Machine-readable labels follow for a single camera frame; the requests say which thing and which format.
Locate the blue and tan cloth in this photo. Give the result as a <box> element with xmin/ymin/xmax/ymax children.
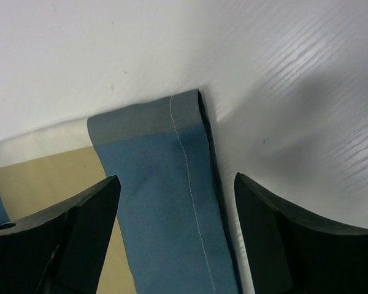
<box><xmin>0</xmin><ymin>89</ymin><xmax>241</xmax><ymax>293</ymax></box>

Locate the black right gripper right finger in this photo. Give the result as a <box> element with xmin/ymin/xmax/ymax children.
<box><xmin>234</xmin><ymin>173</ymin><xmax>368</xmax><ymax>293</ymax></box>

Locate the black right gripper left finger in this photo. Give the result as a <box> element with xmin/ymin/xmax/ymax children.
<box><xmin>0</xmin><ymin>176</ymin><xmax>121</xmax><ymax>293</ymax></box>

